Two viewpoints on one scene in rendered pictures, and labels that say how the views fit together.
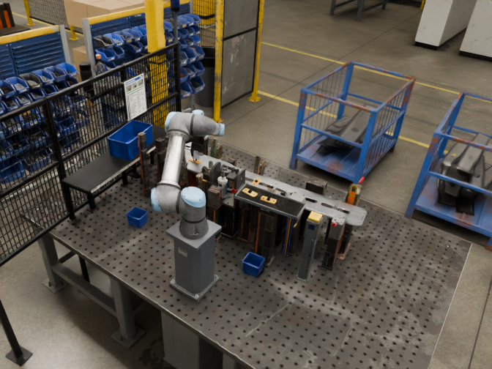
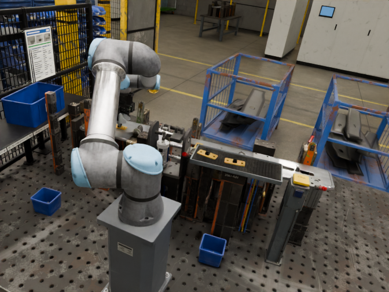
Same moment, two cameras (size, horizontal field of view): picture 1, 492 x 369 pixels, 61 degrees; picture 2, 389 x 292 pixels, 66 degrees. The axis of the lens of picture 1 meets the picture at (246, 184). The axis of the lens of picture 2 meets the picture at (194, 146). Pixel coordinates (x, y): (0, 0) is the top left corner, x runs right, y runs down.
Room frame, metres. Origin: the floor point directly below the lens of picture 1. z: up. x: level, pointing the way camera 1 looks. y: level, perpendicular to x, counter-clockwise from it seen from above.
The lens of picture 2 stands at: (0.85, 0.28, 1.80)
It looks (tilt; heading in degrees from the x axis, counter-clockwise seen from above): 29 degrees down; 347
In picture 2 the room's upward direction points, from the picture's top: 8 degrees clockwise
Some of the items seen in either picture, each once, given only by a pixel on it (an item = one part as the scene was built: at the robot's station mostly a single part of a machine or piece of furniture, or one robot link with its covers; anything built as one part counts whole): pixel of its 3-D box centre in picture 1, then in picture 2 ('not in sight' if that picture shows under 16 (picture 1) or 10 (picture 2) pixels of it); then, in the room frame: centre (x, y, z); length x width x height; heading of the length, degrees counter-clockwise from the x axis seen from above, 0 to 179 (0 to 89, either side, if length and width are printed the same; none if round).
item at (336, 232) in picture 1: (333, 242); (304, 211); (1.85, -0.54, 0.88); 0.11 x 0.10 x 0.36; 156
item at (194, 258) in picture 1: (194, 256); (139, 251); (1.63, 0.25, 0.90); 0.21 x 0.21 x 0.40; 58
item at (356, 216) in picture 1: (259, 182); (201, 148); (2.24, -0.09, 1.00); 1.38 x 0.22 x 0.02; 66
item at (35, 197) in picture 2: (137, 218); (47, 201); (2.10, 0.69, 0.74); 0.11 x 0.10 x 0.09; 66
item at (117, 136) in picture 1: (131, 139); (36, 103); (2.50, 0.80, 1.09); 0.30 x 0.17 x 0.13; 162
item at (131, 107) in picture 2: (198, 141); (124, 102); (2.42, 0.33, 1.16); 0.09 x 0.08 x 0.12; 66
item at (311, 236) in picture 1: (308, 249); (285, 223); (1.73, -0.37, 0.92); 0.08 x 0.08 x 0.44; 66
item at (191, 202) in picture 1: (192, 203); (140, 168); (1.63, 0.26, 1.27); 0.13 x 0.12 x 0.14; 87
